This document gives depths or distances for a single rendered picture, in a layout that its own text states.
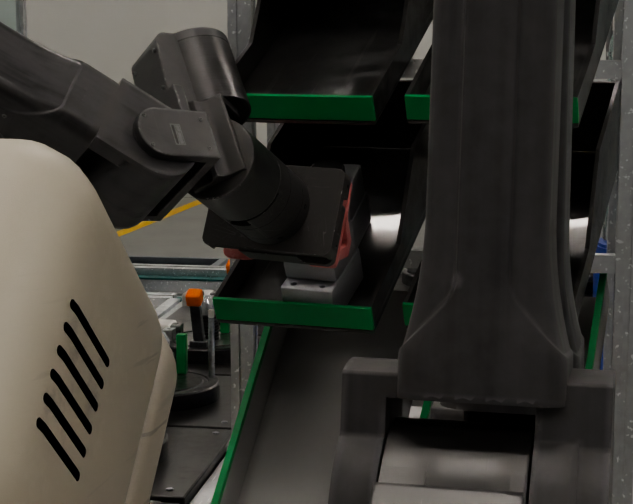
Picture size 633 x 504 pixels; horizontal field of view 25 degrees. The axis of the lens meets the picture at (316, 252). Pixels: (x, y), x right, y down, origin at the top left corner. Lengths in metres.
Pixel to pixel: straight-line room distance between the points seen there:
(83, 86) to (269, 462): 0.44
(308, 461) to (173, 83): 0.38
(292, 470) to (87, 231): 0.77
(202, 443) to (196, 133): 0.72
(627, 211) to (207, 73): 0.40
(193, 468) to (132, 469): 1.00
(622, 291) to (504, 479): 0.70
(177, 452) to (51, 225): 1.12
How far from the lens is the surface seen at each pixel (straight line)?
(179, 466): 1.52
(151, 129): 0.91
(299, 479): 1.21
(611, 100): 1.28
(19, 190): 0.46
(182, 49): 1.00
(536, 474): 0.53
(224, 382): 1.86
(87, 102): 0.91
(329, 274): 1.12
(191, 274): 2.76
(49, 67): 0.92
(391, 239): 1.22
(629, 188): 1.22
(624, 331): 1.24
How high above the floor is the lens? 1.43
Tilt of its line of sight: 9 degrees down
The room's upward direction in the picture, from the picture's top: straight up
